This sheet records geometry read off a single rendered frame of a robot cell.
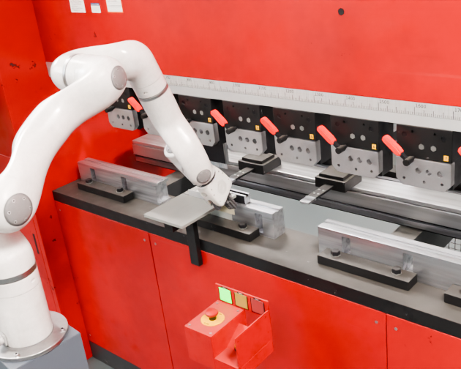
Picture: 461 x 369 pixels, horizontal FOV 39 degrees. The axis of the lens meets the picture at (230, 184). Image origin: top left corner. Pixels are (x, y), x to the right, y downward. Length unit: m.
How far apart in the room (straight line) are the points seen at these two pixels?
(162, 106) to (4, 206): 0.56
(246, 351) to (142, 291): 0.84
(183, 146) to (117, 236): 0.87
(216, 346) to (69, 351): 0.48
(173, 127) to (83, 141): 1.14
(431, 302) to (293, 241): 0.52
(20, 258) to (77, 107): 0.36
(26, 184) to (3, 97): 1.27
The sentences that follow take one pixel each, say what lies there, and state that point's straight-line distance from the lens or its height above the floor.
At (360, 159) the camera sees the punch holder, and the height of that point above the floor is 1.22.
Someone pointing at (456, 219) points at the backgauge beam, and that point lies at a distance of 2.09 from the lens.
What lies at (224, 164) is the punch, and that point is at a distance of 2.21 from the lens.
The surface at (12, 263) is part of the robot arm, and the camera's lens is 1.53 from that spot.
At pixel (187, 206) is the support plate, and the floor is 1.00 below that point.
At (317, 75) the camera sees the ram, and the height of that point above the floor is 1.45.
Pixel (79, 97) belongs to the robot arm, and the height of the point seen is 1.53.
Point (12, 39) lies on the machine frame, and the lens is 2.69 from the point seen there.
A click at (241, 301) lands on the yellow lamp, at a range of 1.98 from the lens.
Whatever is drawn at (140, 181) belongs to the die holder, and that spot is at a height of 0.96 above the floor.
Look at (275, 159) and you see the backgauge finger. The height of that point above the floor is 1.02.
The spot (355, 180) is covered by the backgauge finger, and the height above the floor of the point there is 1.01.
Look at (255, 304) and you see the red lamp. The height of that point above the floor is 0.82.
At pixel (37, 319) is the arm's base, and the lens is 1.61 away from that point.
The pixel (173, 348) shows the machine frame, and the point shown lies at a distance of 2.67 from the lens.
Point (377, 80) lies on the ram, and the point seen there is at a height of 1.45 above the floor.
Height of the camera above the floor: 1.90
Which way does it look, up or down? 23 degrees down
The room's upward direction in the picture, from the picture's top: 7 degrees counter-clockwise
